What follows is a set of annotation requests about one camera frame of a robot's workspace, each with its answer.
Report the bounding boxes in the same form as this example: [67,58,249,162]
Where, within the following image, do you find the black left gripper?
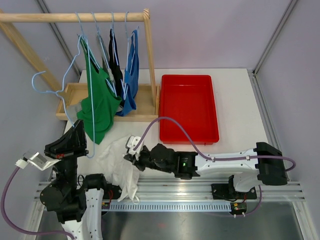
[44,119,89,191]

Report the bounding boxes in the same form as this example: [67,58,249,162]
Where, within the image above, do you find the green tank top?
[76,37,122,145]

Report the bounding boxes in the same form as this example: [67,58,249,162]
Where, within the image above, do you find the white camisole tank top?
[96,135,140,205]

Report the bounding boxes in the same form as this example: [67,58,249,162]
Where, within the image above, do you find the light blue hanger of green top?
[74,11,117,98]

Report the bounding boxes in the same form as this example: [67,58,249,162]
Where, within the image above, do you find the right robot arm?
[124,142,288,202]

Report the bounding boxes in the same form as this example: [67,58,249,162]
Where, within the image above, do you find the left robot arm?
[40,120,113,240]

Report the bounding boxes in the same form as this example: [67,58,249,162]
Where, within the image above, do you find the grey tank top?
[66,34,120,122]

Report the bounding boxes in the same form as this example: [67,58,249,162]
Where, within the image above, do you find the blue tank top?
[116,37,140,117]

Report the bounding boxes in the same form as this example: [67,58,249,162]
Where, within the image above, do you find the black tank top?
[108,28,127,107]

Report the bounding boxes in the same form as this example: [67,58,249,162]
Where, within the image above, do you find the light blue hanger of grey top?
[91,12,118,97]

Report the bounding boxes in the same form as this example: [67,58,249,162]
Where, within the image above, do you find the light blue hanger of black top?
[109,11,127,101]

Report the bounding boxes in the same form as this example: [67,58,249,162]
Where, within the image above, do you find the wooden clothes rack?
[0,8,161,122]

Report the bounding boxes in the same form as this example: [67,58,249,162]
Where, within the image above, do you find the red plastic bin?
[158,74,220,145]

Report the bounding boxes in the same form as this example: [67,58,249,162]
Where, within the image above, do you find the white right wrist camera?
[125,135,144,160]

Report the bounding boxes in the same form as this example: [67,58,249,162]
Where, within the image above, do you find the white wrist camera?
[125,135,144,160]
[15,150,61,171]

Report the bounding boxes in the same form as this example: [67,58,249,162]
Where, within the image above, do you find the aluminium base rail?
[33,178,306,213]

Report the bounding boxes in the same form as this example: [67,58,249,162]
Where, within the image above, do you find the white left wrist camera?
[15,150,61,171]

